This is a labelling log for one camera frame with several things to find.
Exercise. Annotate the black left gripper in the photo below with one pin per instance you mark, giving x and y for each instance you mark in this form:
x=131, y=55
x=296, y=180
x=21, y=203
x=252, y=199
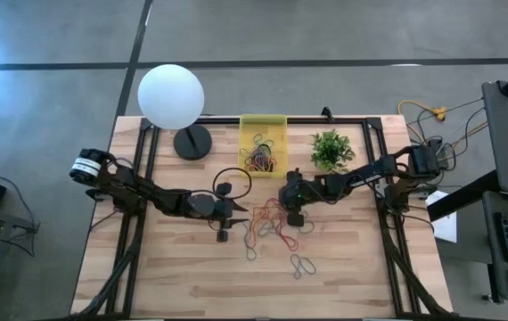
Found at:
x=222, y=213

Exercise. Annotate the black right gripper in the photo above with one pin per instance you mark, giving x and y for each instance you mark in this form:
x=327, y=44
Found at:
x=296, y=191

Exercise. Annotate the red rubber band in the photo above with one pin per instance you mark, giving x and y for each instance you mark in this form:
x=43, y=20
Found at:
x=272, y=205
x=292, y=243

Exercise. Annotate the yellow rubber band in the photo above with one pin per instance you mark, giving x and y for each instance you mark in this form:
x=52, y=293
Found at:
x=260, y=214

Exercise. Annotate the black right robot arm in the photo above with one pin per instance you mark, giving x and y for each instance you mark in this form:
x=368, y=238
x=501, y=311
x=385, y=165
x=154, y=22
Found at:
x=370, y=174

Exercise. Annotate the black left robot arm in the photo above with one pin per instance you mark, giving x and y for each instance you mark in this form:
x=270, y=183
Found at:
x=147, y=194

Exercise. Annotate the yellow translucent plastic bin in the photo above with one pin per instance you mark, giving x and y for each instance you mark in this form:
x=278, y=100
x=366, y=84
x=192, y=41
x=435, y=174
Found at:
x=276, y=129

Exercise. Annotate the green plant in white pot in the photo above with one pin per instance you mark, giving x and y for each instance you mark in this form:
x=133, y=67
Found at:
x=330, y=149

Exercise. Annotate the white globe lamp black stand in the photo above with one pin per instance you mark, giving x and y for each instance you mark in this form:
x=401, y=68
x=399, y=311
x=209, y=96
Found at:
x=171, y=96

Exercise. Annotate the white paper sheet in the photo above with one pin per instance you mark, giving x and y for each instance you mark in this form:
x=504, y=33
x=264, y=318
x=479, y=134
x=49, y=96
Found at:
x=448, y=227

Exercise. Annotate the black bracket mount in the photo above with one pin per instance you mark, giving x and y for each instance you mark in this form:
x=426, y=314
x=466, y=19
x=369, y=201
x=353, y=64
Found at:
x=326, y=113

